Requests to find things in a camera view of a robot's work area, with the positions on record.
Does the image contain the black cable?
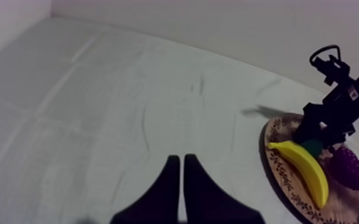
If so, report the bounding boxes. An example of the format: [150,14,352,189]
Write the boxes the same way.
[309,45,342,64]

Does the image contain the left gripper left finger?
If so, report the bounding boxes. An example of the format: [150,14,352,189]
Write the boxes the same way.
[110,154,181,224]

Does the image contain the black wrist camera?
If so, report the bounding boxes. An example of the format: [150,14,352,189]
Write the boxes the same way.
[311,55,352,86]

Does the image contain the green toy pear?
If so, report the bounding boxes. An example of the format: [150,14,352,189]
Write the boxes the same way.
[301,139,324,158]

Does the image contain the round wooden board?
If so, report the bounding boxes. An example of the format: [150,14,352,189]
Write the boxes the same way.
[263,112,359,224]

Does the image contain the yellow toy banana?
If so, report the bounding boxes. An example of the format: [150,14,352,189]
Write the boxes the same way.
[267,140,330,209]

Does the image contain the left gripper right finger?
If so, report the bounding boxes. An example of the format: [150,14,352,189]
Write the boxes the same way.
[183,153,267,224]

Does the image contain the purple toy grapes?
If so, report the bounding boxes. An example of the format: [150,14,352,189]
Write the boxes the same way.
[329,145,359,191]

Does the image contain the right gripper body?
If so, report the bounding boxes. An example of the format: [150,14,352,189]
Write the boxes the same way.
[293,79,359,149]

